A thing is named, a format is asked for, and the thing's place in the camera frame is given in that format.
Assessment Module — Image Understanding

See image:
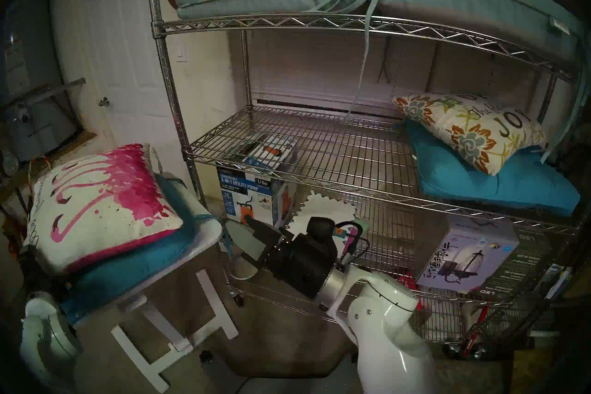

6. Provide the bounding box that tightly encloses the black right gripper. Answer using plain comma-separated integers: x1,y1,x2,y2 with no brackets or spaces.
225,214,341,300

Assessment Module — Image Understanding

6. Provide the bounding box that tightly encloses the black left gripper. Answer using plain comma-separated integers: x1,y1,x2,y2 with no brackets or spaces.
18,251,70,302

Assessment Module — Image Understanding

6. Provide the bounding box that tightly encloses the pink flamingo throw pillow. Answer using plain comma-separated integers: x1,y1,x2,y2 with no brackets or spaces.
25,144,184,274

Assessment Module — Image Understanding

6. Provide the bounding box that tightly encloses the floral JOY throw pillow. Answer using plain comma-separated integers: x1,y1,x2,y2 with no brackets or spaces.
392,92,548,177

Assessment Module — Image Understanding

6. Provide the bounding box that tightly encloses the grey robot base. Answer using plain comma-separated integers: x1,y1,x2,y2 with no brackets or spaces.
208,352,365,394

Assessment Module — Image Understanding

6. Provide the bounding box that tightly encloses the teal flat seat cushion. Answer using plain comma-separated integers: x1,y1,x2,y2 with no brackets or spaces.
60,174,217,324

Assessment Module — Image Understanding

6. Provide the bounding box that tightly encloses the teal tufted seat cushion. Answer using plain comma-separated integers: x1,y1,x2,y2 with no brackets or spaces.
405,118,581,216

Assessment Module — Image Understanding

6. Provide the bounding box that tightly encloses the utility pump box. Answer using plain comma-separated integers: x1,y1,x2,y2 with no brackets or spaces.
216,135,298,232

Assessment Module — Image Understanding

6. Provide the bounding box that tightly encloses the clear glass bowl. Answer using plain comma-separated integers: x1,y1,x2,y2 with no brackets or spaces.
229,255,261,280

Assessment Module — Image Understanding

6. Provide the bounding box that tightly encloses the white folding table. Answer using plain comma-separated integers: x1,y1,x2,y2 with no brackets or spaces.
28,188,238,394

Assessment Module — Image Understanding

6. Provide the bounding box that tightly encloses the white scalloped paper sheet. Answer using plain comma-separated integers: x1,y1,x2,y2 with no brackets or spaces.
284,191,357,241

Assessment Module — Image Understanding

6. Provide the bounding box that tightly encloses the striped candy cane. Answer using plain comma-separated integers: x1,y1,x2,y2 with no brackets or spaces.
28,155,51,179

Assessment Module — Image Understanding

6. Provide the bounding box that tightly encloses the silver round ornament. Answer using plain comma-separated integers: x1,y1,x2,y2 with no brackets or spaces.
0,151,19,177

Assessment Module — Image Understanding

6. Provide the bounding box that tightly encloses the brown wooden ledge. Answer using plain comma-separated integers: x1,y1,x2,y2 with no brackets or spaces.
0,132,96,200

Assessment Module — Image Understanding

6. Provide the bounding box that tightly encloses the grey water heater tank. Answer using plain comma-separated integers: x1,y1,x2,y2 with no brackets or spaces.
0,0,79,163

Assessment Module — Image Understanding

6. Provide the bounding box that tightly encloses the red plastic bag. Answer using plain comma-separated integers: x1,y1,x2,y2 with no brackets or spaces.
397,272,424,310

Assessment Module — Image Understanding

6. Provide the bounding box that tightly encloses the LED lamp box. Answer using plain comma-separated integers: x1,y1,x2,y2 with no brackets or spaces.
416,225,541,301

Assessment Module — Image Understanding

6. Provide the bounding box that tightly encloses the white panel door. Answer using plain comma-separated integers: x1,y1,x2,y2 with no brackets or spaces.
48,0,190,177

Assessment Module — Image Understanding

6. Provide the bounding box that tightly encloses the patterned grey cloth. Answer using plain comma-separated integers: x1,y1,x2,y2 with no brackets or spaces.
434,354,508,394

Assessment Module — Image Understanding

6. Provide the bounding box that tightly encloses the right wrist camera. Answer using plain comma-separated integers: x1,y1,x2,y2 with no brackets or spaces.
306,216,363,260

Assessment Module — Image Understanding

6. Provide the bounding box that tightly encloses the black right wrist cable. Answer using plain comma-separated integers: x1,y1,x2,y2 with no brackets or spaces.
341,236,371,270

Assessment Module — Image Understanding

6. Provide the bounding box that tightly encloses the metal tank strap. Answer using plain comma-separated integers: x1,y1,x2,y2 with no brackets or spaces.
0,78,87,110

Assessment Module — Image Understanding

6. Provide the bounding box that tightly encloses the chrome wire shelf rack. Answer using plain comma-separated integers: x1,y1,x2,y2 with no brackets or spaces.
145,0,591,352

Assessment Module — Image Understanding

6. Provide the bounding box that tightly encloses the red handled tool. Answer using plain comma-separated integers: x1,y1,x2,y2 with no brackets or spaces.
462,303,490,354

